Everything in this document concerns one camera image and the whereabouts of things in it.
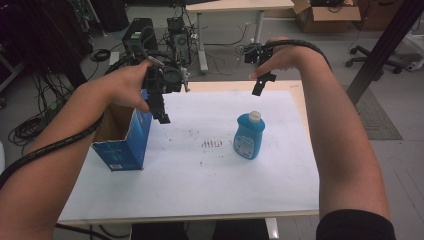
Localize black office chair base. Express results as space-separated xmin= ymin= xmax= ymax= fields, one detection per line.
xmin=344 ymin=44 xmax=406 ymax=75

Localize grey floor mat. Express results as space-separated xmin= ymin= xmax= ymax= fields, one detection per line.
xmin=342 ymin=84 xmax=404 ymax=141

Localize long black floor cable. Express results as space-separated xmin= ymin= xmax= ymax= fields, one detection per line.
xmin=203 ymin=23 xmax=250 ymax=48

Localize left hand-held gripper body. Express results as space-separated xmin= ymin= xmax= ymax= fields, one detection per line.
xmin=141 ymin=57 xmax=191 ymax=98

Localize black cable coil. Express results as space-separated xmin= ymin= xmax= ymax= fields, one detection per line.
xmin=89 ymin=48 xmax=112 ymax=63

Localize black metal post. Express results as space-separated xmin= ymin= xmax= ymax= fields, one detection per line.
xmin=344 ymin=0 xmax=424 ymax=106

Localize small open computer tower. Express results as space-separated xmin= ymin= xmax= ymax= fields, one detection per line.
xmin=170 ymin=28 xmax=193 ymax=68

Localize person's black sleeve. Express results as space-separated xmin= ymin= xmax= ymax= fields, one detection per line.
xmin=315 ymin=208 xmax=398 ymax=240

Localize person's black pants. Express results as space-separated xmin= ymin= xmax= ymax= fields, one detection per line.
xmin=131 ymin=219 xmax=270 ymax=240

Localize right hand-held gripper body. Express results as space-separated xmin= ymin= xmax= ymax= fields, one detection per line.
xmin=243 ymin=42 xmax=275 ymax=66

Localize white table leg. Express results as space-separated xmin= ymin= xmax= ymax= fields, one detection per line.
xmin=264 ymin=217 xmax=280 ymax=240

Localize white-legged wooden desk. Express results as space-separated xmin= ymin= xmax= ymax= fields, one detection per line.
xmin=185 ymin=0 xmax=296 ymax=75

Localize white table sheet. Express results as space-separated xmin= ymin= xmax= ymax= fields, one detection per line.
xmin=57 ymin=89 xmax=321 ymax=223

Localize person's right hand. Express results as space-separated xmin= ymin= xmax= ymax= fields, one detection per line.
xmin=248 ymin=36 xmax=312 ymax=81

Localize small grey power supply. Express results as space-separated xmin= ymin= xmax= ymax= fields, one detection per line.
xmin=108 ymin=51 xmax=121 ymax=67

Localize blue bottle with white cap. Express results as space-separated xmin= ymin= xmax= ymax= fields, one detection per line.
xmin=232 ymin=110 xmax=267 ymax=161

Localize brown cardboard box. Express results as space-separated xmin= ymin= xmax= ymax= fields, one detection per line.
xmin=292 ymin=0 xmax=362 ymax=34

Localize large black computer tower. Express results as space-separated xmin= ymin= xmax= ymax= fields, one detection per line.
xmin=121 ymin=17 xmax=160 ymax=58

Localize light wooden table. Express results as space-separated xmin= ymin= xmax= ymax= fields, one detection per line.
xmin=56 ymin=79 xmax=322 ymax=226

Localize person's left hand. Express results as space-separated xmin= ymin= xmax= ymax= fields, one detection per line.
xmin=96 ymin=60 xmax=155 ymax=113

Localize bundle of black floor cables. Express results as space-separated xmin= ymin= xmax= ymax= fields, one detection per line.
xmin=7 ymin=73 xmax=74 ymax=155

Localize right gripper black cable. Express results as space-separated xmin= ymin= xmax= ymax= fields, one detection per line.
xmin=264 ymin=39 xmax=333 ymax=72

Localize blue cardboard box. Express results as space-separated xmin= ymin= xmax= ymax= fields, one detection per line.
xmin=90 ymin=89 xmax=154 ymax=173

